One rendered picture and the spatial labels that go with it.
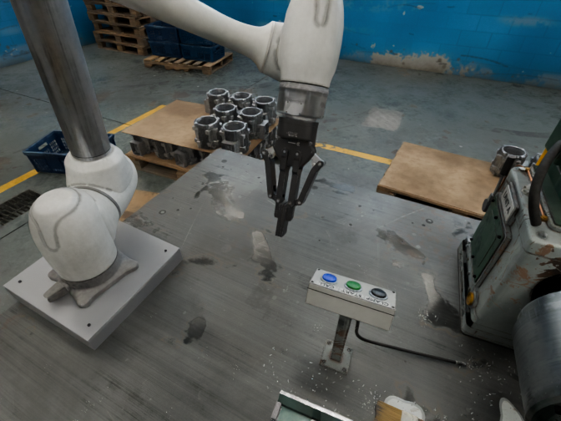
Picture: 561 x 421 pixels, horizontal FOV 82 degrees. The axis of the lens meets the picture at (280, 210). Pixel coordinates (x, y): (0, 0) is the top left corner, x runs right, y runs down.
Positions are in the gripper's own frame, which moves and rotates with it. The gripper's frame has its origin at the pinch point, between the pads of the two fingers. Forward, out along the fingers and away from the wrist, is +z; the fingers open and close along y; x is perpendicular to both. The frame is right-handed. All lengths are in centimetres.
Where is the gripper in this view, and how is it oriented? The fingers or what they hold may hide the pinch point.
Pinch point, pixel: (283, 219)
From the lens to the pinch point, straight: 66.4
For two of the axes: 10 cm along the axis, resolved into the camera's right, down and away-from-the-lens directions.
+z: -1.5, 9.4, 3.1
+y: 9.3, 2.4, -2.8
